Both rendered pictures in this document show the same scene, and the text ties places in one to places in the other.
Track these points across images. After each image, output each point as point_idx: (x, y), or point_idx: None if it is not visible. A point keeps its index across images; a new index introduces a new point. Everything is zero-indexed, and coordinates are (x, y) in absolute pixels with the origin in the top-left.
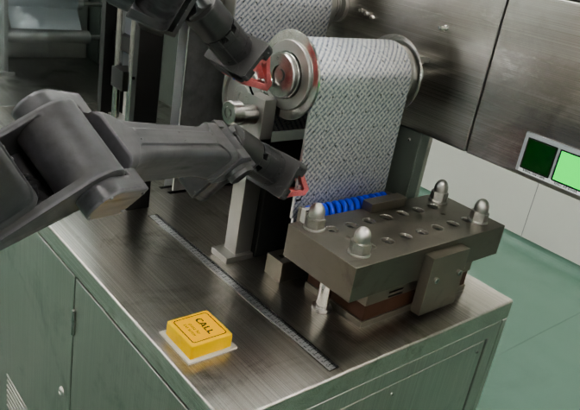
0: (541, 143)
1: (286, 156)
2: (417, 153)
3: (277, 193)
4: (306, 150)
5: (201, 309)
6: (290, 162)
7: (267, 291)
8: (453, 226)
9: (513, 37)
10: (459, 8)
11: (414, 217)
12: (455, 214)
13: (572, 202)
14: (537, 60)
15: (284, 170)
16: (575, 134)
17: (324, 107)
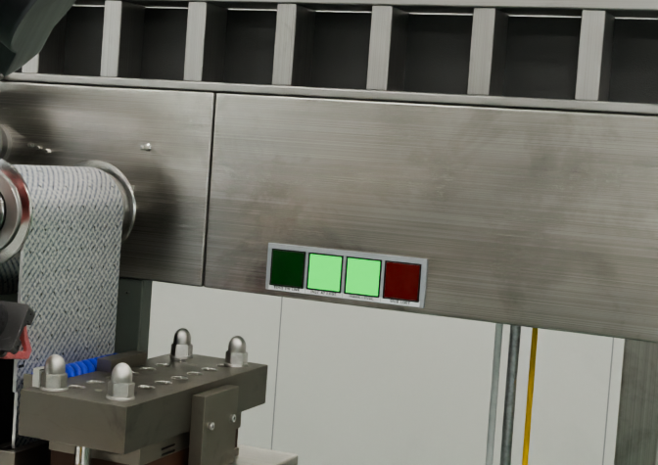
0: (287, 252)
1: (7, 302)
2: (141, 306)
3: (6, 347)
4: (23, 298)
5: None
6: (14, 308)
7: None
8: (211, 371)
9: (229, 144)
10: (161, 122)
11: (164, 370)
12: (208, 363)
13: (327, 434)
14: (260, 163)
15: (8, 319)
16: (318, 233)
17: (37, 242)
